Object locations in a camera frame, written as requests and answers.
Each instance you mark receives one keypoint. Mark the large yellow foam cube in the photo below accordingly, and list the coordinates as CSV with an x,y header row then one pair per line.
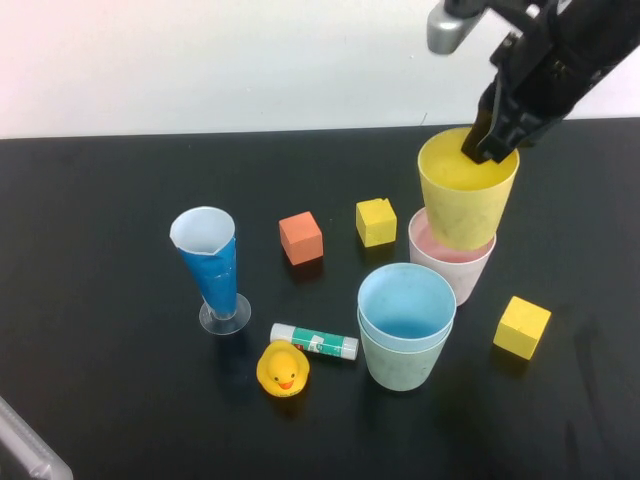
x,y
521,326

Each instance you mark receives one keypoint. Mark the light blue plastic cup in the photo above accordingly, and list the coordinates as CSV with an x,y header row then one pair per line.
x,y
406,331

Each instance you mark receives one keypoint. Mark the yellow rubber duck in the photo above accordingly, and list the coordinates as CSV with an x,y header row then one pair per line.
x,y
282,371

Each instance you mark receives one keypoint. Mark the light green plastic cup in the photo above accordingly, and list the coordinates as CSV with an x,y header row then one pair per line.
x,y
400,371

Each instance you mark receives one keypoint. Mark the chipped yellow foam cube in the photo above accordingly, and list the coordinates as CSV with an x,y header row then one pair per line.
x,y
375,221

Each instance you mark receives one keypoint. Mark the orange foam cube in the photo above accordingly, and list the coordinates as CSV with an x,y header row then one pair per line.
x,y
300,237

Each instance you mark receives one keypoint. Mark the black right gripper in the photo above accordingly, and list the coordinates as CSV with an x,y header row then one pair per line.
x,y
540,80

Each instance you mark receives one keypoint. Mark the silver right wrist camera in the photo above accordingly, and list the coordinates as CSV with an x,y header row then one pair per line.
x,y
447,30

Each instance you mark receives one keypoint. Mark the yellow plastic cup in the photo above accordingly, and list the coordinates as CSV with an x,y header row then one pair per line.
x,y
465,221

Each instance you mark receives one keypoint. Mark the tall clear glass, blue paper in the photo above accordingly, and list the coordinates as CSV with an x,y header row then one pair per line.
x,y
211,270

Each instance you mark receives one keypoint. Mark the green white glue stick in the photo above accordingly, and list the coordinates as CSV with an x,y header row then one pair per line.
x,y
320,341

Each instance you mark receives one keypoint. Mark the pink plastic cup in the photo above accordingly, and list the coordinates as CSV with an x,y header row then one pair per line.
x,y
450,281

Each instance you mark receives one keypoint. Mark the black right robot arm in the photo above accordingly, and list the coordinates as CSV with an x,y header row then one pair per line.
x,y
605,30

